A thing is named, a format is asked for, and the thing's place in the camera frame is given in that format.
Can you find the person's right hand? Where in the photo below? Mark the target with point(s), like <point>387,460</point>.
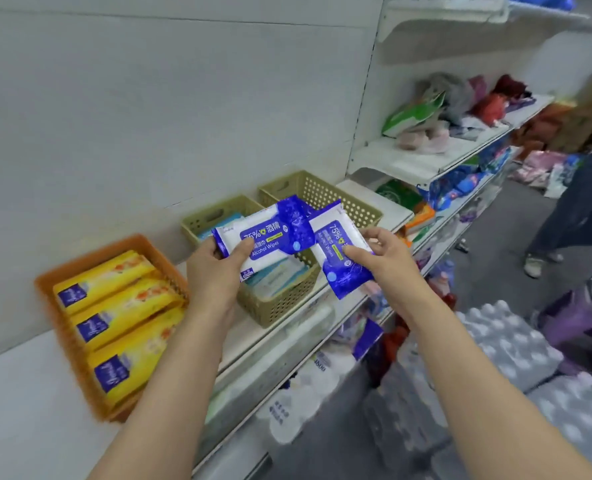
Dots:
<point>393,274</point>

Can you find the person's left hand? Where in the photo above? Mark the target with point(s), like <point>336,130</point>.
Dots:
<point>213,284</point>

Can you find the stack of blue wipes packets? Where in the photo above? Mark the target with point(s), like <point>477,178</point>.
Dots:
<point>276,277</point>

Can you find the olive plastic basket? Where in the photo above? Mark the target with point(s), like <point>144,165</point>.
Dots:
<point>321,187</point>
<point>276,307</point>

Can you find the dark blue alcohol wipes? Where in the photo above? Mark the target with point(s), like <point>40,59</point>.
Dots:
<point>333,244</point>
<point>271,234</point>

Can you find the orange plastic basket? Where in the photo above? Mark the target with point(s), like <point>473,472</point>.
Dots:
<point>43,284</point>

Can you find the person's left forearm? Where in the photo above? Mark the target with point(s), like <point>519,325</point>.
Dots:
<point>166,404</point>

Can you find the orange white tissue pack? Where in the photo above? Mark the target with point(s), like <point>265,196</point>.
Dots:
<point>405,238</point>

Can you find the orange paper roll pack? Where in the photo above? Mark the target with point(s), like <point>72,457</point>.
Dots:
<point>423,217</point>

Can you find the blue tissue pack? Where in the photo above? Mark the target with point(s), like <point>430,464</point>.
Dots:
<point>368,339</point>

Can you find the red pack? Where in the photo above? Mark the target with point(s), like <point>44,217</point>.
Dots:
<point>391,344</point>

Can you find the green printed bag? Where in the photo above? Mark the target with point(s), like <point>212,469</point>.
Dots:
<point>401,194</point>

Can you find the green and white tissue pack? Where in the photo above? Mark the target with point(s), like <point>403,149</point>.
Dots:
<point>266,364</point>

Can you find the row of blue packs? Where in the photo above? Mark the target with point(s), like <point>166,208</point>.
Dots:
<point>456,187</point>

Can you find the pack of clear bottles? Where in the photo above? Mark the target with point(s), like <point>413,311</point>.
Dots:
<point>505,339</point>

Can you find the white bag blue print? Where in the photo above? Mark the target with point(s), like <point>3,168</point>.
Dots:
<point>296,404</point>

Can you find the green white plastic bag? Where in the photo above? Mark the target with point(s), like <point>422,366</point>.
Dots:
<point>411,117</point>

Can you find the purple plastic stool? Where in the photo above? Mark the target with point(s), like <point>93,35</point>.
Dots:
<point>570,314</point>

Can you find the heap of pink packs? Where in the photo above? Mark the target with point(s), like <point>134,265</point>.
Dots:
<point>540,164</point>

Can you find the heap of red packs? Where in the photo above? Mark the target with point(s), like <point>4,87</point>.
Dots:
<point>540,127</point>

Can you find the blue plastic bag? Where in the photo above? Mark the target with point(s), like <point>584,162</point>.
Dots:
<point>540,0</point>

